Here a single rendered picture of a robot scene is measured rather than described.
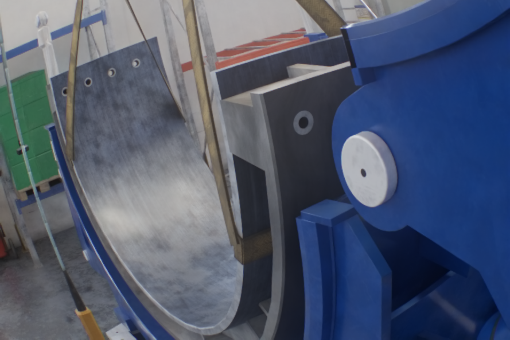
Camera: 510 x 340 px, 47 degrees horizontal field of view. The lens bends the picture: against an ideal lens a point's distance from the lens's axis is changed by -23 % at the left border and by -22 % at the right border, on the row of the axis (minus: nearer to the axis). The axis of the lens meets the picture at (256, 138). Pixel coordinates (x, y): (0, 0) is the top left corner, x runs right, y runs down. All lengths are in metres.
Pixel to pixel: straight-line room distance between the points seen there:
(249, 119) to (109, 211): 1.93
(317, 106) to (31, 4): 7.72
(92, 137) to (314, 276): 2.15
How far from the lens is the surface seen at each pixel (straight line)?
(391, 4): 11.13
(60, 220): 9.24
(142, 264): 3.11
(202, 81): 1.78
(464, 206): 1.08
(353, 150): 1.23
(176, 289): 2.94
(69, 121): 3.35
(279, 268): 1.59
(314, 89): 1.46
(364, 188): 1.24
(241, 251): 1.72
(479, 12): 0.89
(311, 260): 1.48
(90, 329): 2.75
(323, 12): 2.02
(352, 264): 1.42
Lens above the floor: 2.59
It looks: 13 degrees down
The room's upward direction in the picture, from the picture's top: 14 degrees counter-clockwise
